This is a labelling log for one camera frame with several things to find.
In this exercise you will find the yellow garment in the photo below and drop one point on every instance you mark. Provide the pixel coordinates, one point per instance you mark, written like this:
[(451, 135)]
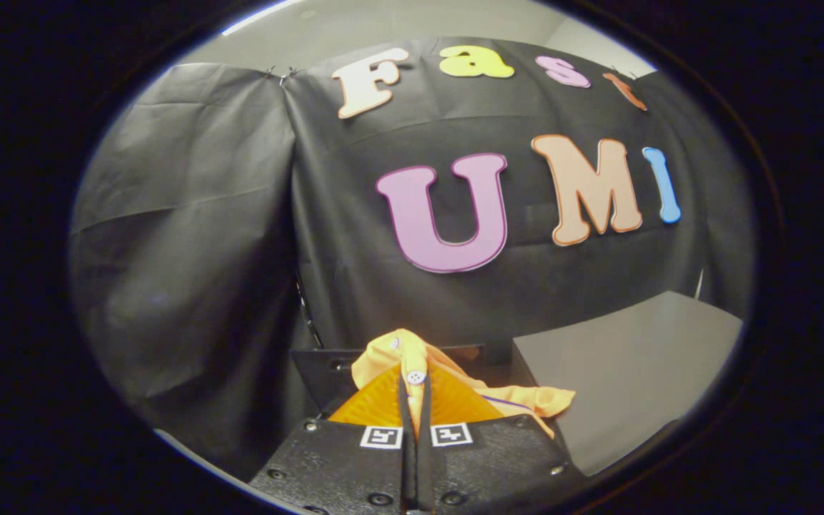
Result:
[(383, 354)]

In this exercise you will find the white cabinet with grey top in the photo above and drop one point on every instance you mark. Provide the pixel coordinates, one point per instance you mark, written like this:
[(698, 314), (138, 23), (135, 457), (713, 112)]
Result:
[(634, 365)]

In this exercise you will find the black backdrop cloth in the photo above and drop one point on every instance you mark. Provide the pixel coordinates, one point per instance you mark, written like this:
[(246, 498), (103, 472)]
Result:
[(190, 214)]

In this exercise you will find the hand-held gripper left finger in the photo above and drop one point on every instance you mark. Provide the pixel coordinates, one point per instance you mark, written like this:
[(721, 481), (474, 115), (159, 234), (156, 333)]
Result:
[(333, 465)]

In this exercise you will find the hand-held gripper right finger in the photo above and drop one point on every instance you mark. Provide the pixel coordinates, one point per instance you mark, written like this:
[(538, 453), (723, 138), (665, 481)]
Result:
[(498, 461)]

